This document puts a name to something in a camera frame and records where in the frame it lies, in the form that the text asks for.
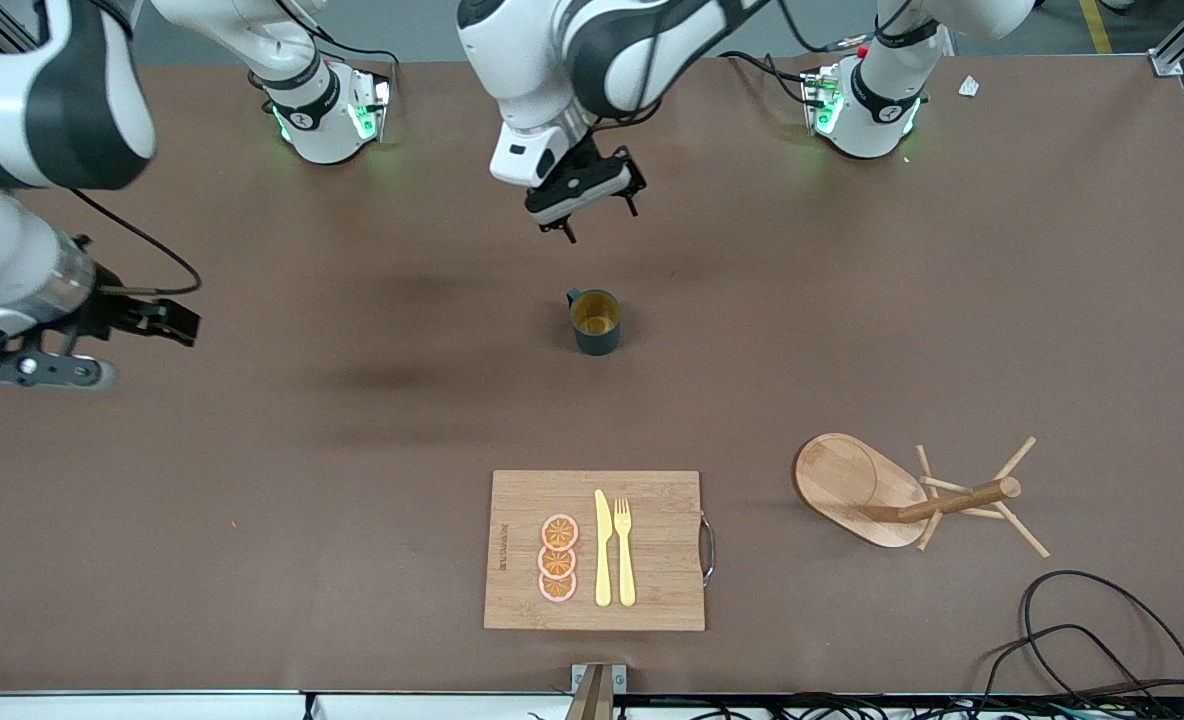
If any black left arm base cable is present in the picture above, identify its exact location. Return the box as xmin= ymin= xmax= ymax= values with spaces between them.
xmin=717 ymin=50 xmax=815 ymax=106

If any dark green cup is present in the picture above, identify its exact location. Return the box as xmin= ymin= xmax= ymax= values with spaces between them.
xmin=565 ymin=288 xmax=622 ymax=357

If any wooden cup rack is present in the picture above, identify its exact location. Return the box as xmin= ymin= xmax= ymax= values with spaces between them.
xmin=793 ymin=432 xmax=1051 ymax=559

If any black cable bundle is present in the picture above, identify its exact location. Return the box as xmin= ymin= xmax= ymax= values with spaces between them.
xmin=642 ymin=690 xmax=1184 ymax=720

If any yellow plastic fork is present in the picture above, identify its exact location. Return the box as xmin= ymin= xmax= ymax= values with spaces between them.
xmin=613 ymin=497 xmax=638 ymax=608

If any black looped table cable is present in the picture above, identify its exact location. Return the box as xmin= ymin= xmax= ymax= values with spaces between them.
xmin=977 ymin=570 xmax=1184 ymax=720

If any black right arm base cable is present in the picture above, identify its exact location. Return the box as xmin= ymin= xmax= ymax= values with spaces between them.
xmin=307 ymin=35 xmax=400 ymax=101

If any wooden cutting board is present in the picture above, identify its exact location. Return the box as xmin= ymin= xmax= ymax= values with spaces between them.
xmin=483 ymin=470 xmax=716 ymax=632

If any yellow plastic knife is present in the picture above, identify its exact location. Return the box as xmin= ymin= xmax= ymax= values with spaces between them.
xmin=594 ymin=489 xmax=614 ymax=608

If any aluminium table bracket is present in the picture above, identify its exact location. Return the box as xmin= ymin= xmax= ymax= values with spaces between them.
xmin=570 ymin=663 xmax=628 ymax=720

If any black arm base cable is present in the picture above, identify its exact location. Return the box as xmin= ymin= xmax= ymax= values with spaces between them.
xmin=307 ymin=35 xmax=400 ymax=101
xmin=717 ymin=50 xmax=815 ymax=106

